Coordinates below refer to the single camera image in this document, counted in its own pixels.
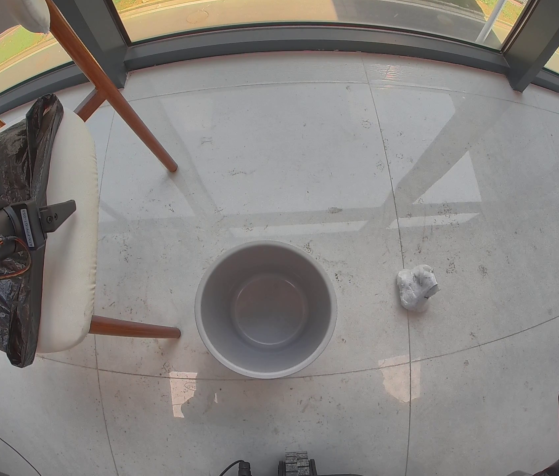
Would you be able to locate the white trash bin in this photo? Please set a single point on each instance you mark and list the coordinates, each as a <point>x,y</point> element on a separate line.
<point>264,310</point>

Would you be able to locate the crumpled white paper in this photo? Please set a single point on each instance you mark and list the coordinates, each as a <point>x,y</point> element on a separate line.
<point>416,288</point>

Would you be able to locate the black plastic bag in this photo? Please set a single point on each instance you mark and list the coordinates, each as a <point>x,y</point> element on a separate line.
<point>6,156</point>

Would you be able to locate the window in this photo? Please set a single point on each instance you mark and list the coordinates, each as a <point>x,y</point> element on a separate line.
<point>309,42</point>

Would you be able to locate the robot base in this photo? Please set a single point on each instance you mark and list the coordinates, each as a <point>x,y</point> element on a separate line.
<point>297,464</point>

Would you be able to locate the white cushioned wooden chair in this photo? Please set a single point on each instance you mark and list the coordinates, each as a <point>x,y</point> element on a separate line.
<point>73,216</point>

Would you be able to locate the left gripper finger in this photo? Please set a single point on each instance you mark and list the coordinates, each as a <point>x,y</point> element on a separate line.
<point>54,215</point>

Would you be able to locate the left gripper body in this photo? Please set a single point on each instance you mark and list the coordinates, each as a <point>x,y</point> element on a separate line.
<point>26,226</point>

